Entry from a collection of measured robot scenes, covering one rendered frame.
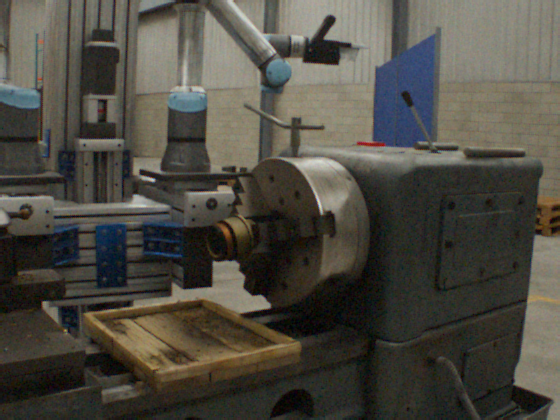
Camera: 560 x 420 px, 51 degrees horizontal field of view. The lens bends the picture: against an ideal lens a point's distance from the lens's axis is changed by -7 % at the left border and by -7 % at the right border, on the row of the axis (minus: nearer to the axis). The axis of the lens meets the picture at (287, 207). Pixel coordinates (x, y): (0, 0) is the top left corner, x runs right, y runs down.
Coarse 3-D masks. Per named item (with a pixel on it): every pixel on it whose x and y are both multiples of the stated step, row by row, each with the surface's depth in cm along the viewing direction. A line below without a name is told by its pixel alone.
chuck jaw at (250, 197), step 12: (240, 180) 133; (252, 180) 134; (240, 192) 132; (252, 192) 132; (240, 204) 129; (252, 204) 130; (264, 204) 131; (252, 216) 128; (264, 216) 130; (276, 216) 133
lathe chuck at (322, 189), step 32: (288, 160) 126; (320, 160) 130; (288, 192) 126; (320, 192) 120; (352, 224) 122; (288, 256) 127; (320, 256) 119; (352, 256) 123; (288, 288) 128; (320, 288) 123
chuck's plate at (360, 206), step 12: (336, 168) 129; (348, 180) 127; (360, 192) 126; (360, 204) 125; (360, 216) 124; (360, 228) 124; (360, 240) 124; (360, 252) 125; (360, 264) 126; (348, 288) 130; (324, 300) 133
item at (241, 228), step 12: (240, 216) 123; (216, 228) 119; (228, 228) 120; (240, 228) 121; (204, 240) 123; (216, 240) 124; (228, 240) 119; (240, 240) 120; (252, 240) 121; (216, 252) 123; (228, 252) 119; (240, 252) 121; (252, 252) 122
